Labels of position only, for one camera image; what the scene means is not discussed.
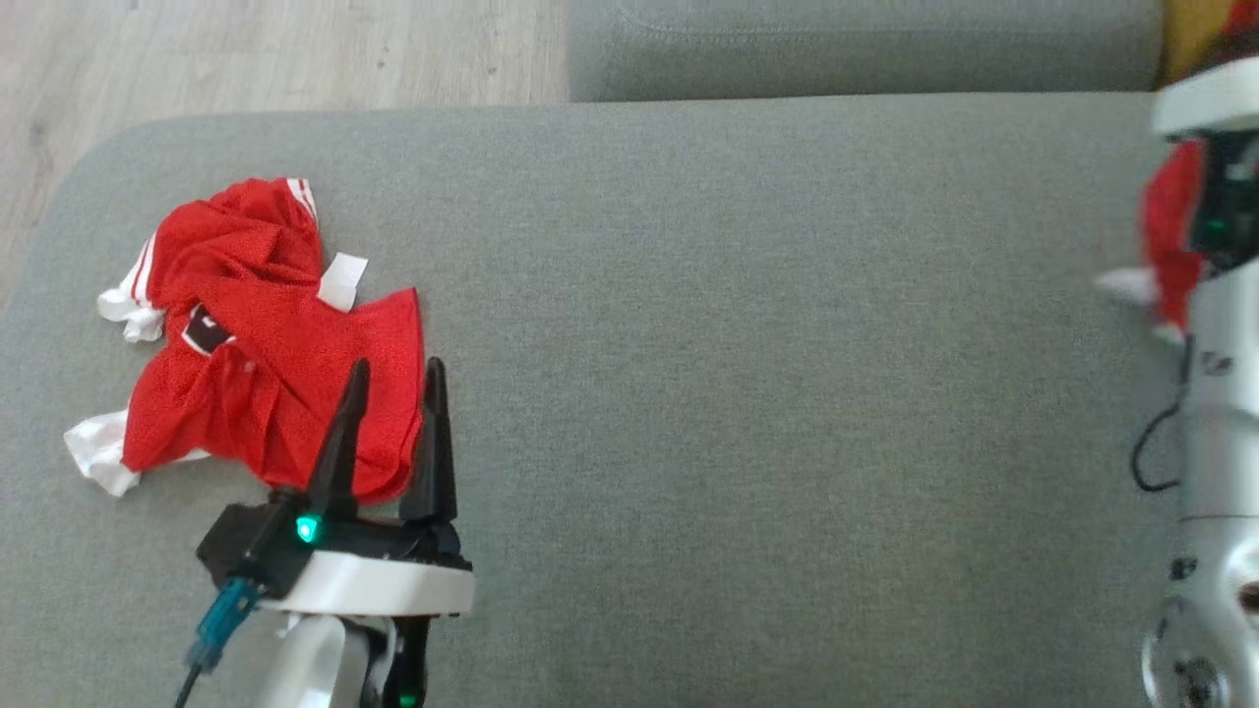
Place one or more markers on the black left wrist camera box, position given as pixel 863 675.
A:
pixel 246 546

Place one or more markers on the grey sofa back cushion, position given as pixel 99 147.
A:
pixel 866 49

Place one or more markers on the right robot arm silver white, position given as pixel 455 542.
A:
pixel 1225 442

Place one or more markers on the red Bulls 23 jersey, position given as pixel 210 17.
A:
pixel 266 344

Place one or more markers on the wide grey sofa chaise seat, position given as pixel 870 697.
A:
pixel 738 393

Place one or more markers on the yellow sofa back cushion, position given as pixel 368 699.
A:
pixel 1190 34

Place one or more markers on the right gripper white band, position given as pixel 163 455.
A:
pixel 1215 98

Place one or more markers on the red shorts white waistband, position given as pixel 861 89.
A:
pixel 1170 226

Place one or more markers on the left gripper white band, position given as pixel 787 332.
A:
pixel 393 585

